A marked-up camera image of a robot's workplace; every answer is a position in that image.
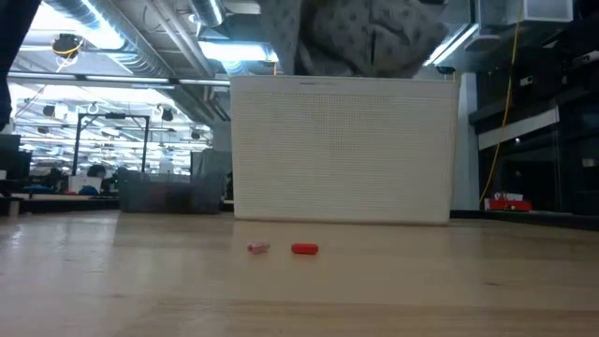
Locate black table frame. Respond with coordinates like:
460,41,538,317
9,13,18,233
448,209,599,232

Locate white plastic storage basket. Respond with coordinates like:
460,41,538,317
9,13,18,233
229,74,462,226

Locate black metal gantry frame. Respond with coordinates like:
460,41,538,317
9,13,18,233
71,111,152,177

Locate brown transparent container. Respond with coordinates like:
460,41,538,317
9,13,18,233
117,168,226,216

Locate yellow hanging cable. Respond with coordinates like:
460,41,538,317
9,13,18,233
478,0,524,206

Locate black monitor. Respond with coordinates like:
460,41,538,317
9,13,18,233
0,134,33,182

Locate grey patterned cloth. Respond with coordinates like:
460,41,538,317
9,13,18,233
258,0,451,80

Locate red low box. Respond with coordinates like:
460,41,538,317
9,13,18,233
483,191,534,212

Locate person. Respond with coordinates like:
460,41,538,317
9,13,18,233
77,163,118,197

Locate black ceiling cable reel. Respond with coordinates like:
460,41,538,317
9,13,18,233
50,32,86,61

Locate small red capsule piece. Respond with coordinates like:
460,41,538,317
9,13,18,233
290,242,320,256

